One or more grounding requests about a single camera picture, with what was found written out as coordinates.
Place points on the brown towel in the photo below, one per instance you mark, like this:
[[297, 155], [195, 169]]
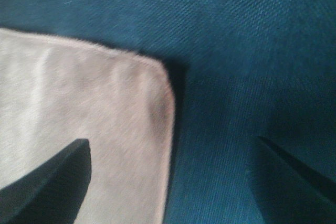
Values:
[[55, 90]]

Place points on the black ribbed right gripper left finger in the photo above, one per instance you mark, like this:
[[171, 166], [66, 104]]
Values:
[[53, 192]]

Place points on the black fabric table cloth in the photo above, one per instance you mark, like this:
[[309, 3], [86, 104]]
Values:
[[240, 69]]

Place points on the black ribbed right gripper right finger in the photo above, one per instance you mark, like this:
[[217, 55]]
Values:
[[285, 189]]

